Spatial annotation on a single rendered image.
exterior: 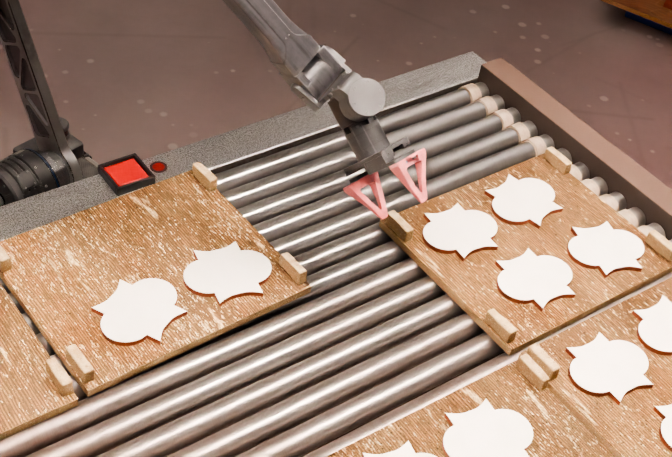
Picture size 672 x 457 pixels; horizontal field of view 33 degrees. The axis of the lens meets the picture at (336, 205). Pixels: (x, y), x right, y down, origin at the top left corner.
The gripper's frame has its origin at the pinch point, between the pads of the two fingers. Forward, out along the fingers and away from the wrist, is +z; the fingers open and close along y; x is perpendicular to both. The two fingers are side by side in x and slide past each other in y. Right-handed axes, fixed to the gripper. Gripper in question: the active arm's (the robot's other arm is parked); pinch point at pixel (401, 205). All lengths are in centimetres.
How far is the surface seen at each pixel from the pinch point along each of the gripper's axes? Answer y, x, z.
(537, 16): -145, 243, -20
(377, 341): -11.8, -7.6, 17.9
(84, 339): -30, -43, -5
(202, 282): -26.6, -22.0, -3.4
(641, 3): -116, 266, -5
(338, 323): -15.8, -9.8, 12.6
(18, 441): -28, -60, 3
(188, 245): -32.6, -17.2, -9.6
